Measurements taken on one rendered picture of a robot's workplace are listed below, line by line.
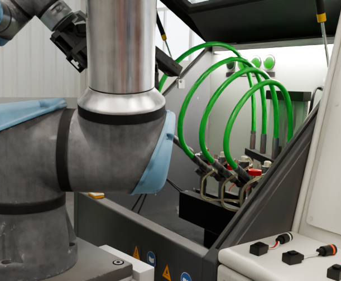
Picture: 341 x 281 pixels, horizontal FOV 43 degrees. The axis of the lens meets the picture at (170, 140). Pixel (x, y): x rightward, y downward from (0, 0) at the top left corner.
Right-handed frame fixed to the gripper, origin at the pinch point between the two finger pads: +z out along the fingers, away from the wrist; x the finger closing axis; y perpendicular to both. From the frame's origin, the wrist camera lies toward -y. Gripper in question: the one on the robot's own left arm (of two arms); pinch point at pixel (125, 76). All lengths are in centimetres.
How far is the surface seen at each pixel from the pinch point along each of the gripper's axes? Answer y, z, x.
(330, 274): 17, 45, 48
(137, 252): 30.8, 33.1, 0.1
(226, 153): 3.6, 26.8, 21.6
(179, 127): 1.8, 18.1, 7.5
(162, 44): -296, 32, -521
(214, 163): 3.9, 29.3, 12.7
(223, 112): -31, 36, -31
